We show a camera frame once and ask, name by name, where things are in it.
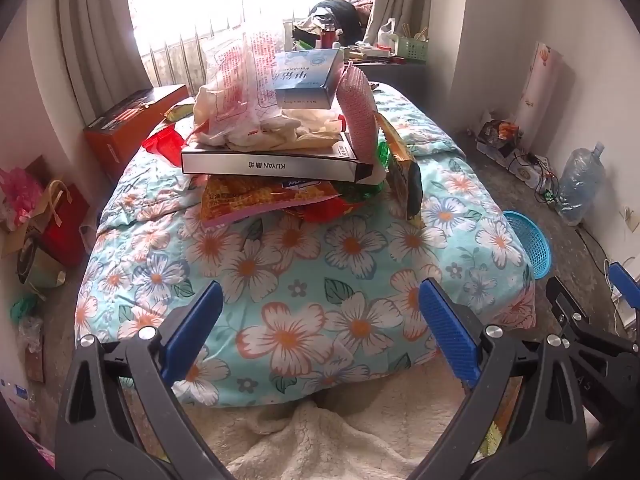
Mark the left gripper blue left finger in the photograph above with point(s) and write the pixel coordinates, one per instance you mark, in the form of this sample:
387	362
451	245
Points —
95	433

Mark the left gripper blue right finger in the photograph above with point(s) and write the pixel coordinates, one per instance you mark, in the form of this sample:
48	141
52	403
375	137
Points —
546	438

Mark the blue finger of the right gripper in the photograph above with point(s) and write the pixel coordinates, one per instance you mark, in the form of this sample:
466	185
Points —
565	304
625	284

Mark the grey cable box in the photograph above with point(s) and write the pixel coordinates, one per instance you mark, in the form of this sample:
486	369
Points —
336	163

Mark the red plastic wrapper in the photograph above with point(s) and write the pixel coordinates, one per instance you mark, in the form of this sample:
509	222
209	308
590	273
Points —
166	142

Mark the pink patterned pouch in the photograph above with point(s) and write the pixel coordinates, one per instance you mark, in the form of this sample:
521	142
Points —
355	97

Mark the blue white carton box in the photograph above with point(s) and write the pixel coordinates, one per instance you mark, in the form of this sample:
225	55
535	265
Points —
307	79

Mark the pink orange snack bag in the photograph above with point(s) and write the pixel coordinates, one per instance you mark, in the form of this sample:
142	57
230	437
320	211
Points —
228	199

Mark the green snack bag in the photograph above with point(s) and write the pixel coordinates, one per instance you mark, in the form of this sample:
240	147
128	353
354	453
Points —
343	199

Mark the blue plastic waste basket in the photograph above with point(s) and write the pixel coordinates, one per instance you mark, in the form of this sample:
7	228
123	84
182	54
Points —
533	241

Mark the empty water jug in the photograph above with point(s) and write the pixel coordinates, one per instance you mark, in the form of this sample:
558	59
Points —
580	182

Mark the white fleece blanket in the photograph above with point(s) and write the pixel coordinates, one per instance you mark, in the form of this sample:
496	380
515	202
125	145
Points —
380	429

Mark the floral quilt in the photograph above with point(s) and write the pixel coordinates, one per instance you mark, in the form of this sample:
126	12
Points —
307	306

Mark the brown yellow snack bag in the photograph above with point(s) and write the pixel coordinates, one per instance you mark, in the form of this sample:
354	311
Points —
403	173

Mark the red gift bag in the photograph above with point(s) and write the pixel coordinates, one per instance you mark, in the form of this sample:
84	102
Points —
61	237

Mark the rolled wallpaper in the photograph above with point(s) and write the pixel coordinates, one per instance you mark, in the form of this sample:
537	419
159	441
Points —
543	73

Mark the grey cabinet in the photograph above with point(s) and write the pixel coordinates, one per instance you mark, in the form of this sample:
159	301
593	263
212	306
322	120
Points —
408	78

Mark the green plastic basket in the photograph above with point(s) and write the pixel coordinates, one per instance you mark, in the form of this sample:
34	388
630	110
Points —
411	49

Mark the left grey curtain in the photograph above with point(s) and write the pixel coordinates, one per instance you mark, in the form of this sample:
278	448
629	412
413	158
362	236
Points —
101	54

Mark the black bag on cabinet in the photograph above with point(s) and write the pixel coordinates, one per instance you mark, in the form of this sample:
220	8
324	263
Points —
344	16

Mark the flat box with cables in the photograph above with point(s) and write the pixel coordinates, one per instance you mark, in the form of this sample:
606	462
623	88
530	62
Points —
498	140

